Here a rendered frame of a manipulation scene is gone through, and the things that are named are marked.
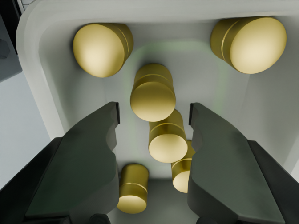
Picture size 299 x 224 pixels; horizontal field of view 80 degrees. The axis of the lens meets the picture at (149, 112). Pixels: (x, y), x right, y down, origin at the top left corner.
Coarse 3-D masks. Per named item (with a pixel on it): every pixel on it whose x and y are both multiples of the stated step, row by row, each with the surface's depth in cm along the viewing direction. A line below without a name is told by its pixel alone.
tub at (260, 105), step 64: (64, 0) 8; (128, 0) 8; (192, 0) 7; (256, 0) 7; (64, 64) 11; (128, 64) 16; (192, 64) 16; (64, 128) 11; (128, 128) 20; (192, 128) 19; (256, 128) 16
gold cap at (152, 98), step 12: (144, 72) 14; (156, 72) 14; (168, 72) 16; (144, 84) 12; (156, 84) 12; (168, 84) 13; (132, 96) 13; (144, 96) 13; (156, 96) 13; (168, 96) 13; (132, 108) 13; (144, 108) 13; (156, 108) 13; (168, 108) 13; (156, 120) 14
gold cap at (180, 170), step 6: (192, 150) 19; (186, 156) 18; (174, 162) 18; (180, 162) 18; (186, 162) 17; (174, 168) 18; (180, 168) 17; (186, 168) 17; (174, 174) 17; (180, 174) 17; (186, 174) 17; (174, 180) 17; (180, 180) 17; (186, 180) 17; (174, 186) 18; (180, 186) 18; (186, 186) 18; (186, 192) 18
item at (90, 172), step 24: (96, 120) 10; (72, 144) 8; (96, 144) 8; (48, 168) 7; (72, 168) 7; (96, 168) 7; (48, 192) 6; (72, 192) 6; (96, 192) 6; (48, 216) 6; (72, 216) 6
